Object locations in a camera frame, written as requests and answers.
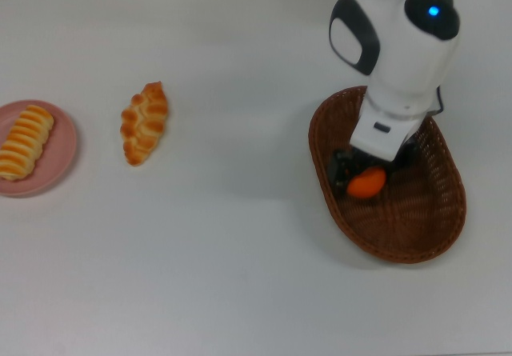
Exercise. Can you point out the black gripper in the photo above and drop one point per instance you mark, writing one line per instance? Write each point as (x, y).
(372, 162)

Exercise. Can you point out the orange mandarin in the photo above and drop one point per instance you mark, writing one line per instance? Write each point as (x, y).
(366, 184)

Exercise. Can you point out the braided bread loaf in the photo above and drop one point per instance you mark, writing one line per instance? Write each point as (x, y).
(144, 124)

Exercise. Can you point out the striped bread roll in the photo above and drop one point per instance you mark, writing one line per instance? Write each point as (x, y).
(24, 144)

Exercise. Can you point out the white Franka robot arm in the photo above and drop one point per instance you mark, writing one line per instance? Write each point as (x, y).
(400, 72)

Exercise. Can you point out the brown woven basket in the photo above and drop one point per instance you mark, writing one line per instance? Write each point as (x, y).
(420, 220)

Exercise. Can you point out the pink plate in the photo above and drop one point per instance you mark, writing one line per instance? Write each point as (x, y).
(60, 160)

